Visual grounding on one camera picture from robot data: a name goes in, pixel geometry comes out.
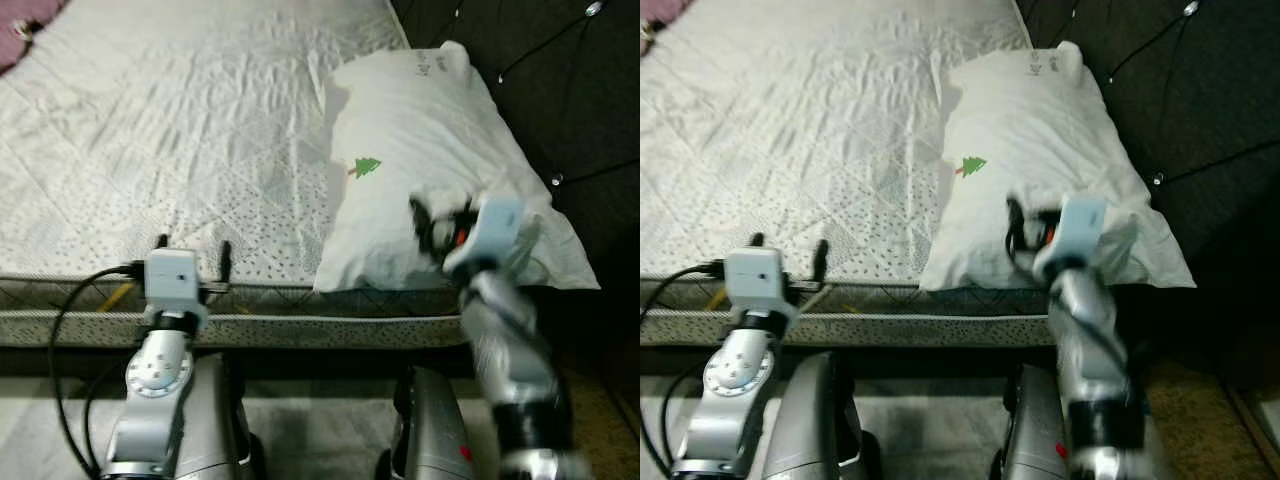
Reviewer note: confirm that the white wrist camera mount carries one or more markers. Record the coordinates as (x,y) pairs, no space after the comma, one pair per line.
(752,275)
(172,278)
(1080,225)
(495,230)

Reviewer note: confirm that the black tufted headboard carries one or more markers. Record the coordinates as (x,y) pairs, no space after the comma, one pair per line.
(1200,90)
(560,90)

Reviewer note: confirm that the pink mouse print bedsheet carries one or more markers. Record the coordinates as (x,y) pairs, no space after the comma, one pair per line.
(660,8)
(25,12)

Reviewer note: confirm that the beige quilted mattress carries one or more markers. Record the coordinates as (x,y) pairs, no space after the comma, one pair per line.
(800,130)
(180,130)

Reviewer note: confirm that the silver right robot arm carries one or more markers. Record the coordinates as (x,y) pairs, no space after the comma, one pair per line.
(1095,360)
(510,370)

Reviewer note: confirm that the grey robot left leg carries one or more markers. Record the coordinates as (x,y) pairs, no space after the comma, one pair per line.
(215,430)
(820,430)

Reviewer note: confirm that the white pillow with tree print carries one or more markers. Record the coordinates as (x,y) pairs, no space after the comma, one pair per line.
(1030,120)
(420,130)

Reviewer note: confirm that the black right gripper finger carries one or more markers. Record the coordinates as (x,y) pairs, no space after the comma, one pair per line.
(420,220)
(1013,220)

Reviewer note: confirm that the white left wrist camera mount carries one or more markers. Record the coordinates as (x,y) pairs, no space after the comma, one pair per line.
(752,275)
(172,278)

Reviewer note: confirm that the brown woven floor mat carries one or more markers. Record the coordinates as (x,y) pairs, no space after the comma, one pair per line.
(1190,420)
(600,430)

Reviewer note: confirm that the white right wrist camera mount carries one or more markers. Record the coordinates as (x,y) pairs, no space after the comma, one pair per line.
(1080,225)
(495,230)

